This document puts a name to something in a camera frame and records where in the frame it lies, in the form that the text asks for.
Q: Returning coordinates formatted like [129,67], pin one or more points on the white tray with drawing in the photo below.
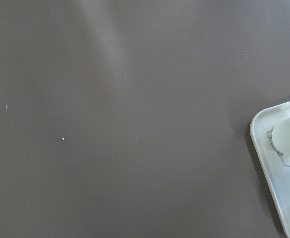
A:
[275,164]

